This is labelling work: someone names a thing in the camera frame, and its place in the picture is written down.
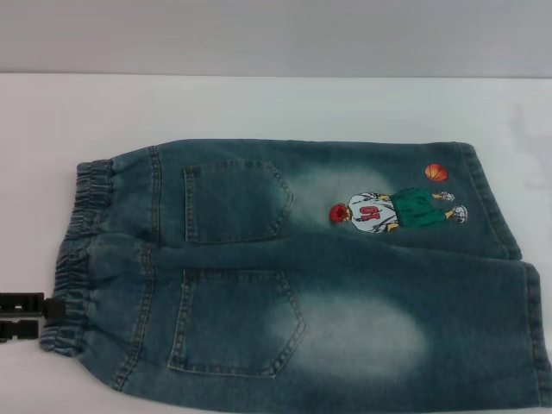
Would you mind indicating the blue denim shorts with cartoon print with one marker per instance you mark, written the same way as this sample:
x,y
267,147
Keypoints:
x,y
345,302

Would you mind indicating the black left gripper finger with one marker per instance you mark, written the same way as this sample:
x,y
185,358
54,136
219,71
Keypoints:
x,y
26,305
21,330

